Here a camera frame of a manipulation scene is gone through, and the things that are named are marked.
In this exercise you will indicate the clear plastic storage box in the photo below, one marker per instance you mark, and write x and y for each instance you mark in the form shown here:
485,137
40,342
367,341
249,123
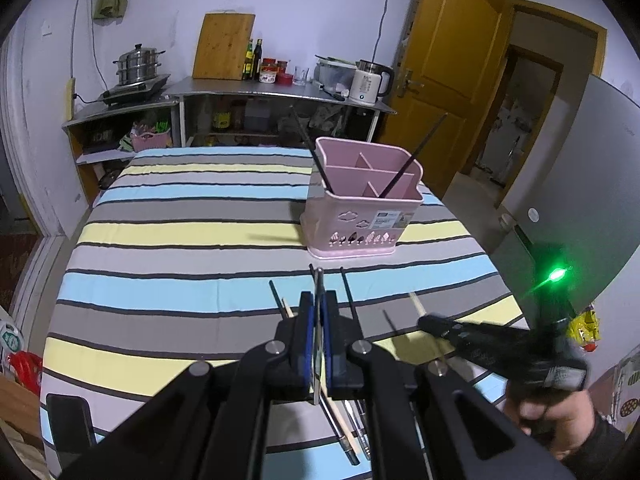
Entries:
332,76

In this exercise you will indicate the yellowed power strip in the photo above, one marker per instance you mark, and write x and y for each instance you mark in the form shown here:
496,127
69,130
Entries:
69,100

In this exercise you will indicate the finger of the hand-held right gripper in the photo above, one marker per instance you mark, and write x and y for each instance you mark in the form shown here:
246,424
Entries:
460,337

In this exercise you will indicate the wooden chopstick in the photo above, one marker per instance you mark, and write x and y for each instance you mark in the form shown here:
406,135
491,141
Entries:
416,304
288,308

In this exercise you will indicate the person's right forearm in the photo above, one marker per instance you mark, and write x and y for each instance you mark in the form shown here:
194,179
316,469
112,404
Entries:
605,447

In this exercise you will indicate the red plastic stool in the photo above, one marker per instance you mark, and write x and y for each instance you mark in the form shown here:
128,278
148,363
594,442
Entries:
25,367

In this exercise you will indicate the low steel shelf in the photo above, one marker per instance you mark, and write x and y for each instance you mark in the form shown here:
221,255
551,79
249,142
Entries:
125,109

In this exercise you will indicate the steel steamer pot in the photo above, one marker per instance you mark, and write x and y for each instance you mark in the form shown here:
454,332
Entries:
137,65

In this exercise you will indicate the wooden door frame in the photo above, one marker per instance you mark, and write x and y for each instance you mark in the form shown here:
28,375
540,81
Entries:
555,20

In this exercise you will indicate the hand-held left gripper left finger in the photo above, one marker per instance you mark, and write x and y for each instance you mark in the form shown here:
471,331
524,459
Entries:
307,340

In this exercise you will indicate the pink utensil basket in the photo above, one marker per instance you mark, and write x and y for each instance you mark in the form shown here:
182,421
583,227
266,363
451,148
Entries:
350,220

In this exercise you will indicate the steel kitchen counter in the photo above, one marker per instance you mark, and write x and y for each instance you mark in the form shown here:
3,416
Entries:
250,89

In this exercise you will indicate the yellow wooden door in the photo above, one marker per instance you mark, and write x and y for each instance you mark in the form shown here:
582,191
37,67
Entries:
450,60

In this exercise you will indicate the white electric kettle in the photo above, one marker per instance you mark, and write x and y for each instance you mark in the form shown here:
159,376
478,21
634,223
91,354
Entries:
367,85

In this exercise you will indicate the small pink basket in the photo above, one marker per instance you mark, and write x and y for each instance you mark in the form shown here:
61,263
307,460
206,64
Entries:
150,141

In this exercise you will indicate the red lid jar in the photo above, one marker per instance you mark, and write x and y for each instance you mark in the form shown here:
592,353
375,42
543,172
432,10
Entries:
268,74

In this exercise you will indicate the wooden cutting board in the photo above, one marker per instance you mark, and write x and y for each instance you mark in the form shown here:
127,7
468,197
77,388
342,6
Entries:
222,47

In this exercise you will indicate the black rectangular device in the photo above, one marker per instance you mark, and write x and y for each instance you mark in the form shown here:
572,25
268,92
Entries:
70,425

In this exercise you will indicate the grey panel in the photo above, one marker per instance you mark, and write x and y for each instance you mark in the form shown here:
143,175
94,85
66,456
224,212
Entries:
575,170

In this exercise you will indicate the metal chopstick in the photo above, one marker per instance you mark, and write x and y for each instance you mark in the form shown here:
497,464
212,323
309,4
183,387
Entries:
318,285
345,442

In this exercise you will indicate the person's right hand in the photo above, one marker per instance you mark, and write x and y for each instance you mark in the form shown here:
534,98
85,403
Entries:
565,420

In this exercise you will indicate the white wall socket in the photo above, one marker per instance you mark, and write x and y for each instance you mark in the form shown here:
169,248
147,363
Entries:
47,27

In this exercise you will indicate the striped tablecloth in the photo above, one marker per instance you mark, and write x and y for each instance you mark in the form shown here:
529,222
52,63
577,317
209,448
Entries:
175,260

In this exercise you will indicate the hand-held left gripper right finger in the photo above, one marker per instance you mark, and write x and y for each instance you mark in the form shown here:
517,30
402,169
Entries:
331,340

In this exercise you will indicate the black induction cooker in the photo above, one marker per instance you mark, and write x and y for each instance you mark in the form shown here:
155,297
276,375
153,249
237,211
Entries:
135,91

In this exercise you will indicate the dark oil bottle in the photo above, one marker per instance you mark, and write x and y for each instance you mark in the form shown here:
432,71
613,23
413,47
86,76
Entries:
248,62
258,62

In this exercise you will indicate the black chopstick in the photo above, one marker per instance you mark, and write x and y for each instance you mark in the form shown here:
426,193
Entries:
310,147
420,149
390,321
348,294
278,298

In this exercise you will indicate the clear drinking glass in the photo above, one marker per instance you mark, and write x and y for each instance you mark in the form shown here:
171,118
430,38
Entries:
300,76

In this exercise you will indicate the yellow snack bag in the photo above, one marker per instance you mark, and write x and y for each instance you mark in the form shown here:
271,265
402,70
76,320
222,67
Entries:
586,332

